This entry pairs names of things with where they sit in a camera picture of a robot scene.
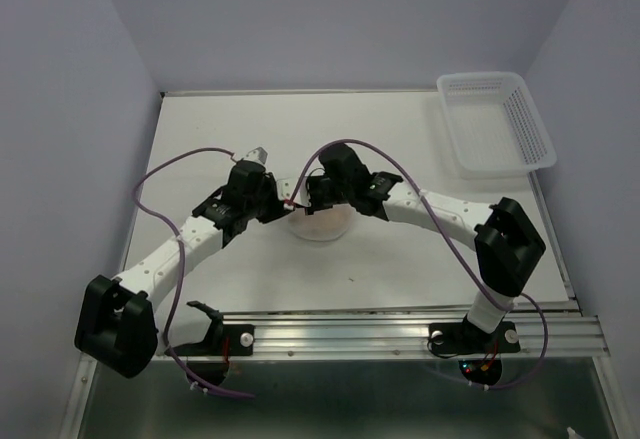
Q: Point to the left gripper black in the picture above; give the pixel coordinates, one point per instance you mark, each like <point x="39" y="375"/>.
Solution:
<point x="277" y="209"/>

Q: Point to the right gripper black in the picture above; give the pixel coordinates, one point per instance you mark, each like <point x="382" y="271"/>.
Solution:
<point x="311" y="182"/>

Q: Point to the pink-trimmed mesh laundry bag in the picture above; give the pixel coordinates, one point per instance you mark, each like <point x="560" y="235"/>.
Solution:
<point x="321" y="226"/>

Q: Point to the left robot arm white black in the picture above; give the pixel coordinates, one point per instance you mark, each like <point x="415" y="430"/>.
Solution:
<point x="117" y="323"/>

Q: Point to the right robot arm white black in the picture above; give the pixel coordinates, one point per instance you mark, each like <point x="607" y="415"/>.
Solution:
<point x="496" y="243"/>

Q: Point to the white plastic perforated basket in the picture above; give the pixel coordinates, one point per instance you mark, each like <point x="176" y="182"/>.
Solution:
<point x="494" y="126"/>

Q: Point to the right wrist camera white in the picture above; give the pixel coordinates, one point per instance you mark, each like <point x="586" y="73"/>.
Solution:
<point x="290" y="191"/>

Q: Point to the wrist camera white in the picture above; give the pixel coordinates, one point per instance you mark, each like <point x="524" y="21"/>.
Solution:
<point x="257" y="155"/>
<point x="290" y="191"/>

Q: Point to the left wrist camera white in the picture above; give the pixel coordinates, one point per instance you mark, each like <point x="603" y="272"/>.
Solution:
<point x="257" y="155"/>

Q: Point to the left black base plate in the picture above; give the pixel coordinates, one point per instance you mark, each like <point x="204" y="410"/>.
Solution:
<point x="207" y="363"/>

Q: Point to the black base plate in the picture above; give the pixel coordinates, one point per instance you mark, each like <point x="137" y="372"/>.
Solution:
<point x="207" y="363"/>
<point x="478" y="352"/>

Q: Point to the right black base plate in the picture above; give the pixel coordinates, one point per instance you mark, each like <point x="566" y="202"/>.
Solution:
<point x="478" y="352"/>

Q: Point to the aluminium rail frame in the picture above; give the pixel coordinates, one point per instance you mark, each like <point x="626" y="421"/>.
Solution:
<point x="341" y="327"/>

